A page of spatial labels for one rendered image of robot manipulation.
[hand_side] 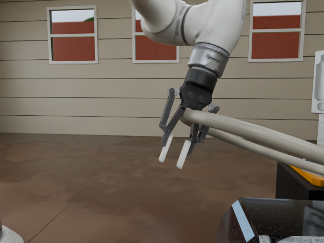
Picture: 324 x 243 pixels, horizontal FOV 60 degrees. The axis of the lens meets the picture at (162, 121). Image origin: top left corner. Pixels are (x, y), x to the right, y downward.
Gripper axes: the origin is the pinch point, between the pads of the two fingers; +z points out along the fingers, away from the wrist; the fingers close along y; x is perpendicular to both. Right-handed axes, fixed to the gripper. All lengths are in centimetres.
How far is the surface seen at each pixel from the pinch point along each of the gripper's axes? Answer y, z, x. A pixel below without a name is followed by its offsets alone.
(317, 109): 107, -53, 99
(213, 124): 2.4, -8.4, -12.5
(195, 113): -0.4, -9.7, -6.8
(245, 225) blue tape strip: 45, 19, 34
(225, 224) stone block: 45, 25, 47
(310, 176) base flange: 110, -10, 88
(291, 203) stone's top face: 70, 6, 44
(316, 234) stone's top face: 64, 11, 20
